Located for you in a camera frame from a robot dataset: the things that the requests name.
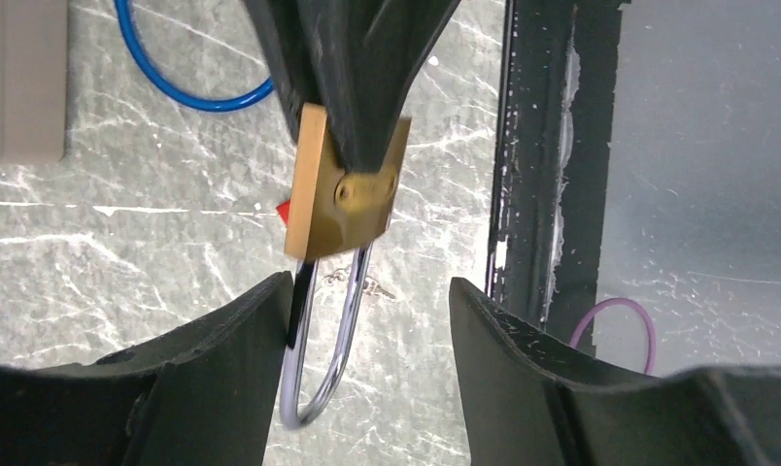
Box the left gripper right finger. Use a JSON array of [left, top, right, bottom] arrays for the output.
[[449, 278, 781, 465]]

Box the bunch of silver keys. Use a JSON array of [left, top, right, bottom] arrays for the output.
[[322, 267, 396, 300]]

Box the brass padlock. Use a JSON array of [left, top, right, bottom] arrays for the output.
[[279, 104, 411, 430]]

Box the blue cable lock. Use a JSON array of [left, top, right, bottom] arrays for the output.
[[114, 0, 274, 113]]

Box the brown plastic toolbox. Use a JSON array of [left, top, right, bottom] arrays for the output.
[[0, 0, 69, 165]]

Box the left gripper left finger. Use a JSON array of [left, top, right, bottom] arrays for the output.
[[0, 272, 292, 465]]

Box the red cable lock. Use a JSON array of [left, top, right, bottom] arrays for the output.
[[276, 200, 290, 225]]

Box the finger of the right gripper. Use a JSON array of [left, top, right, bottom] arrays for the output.
[[297, 0, 458, 173], [245, 0, 323, 143]]

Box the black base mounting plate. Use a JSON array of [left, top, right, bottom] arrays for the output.
[[484, 1, 623, 353]]

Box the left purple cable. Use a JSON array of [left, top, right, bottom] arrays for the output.
[[568, 296, 658, 377]]

